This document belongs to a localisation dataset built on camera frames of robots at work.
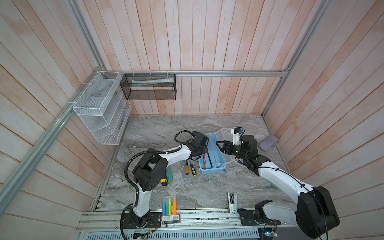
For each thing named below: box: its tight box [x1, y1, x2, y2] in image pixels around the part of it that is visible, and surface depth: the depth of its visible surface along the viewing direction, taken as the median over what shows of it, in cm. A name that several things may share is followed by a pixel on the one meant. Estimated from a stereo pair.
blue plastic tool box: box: [198, 127, 236, 174], surface depth 92 cm
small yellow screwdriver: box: [185, 159, 190, 175], surface depth 92 cm
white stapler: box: [227, 192, 237, 215], surface depth 79 cm
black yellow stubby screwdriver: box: [189, 163, 198, 177], surface depth 90 cm
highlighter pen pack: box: [162, 195, 181, 224], surface depth 77 cm
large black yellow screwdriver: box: [160, 178, 168, 186], surface depth 86 cm
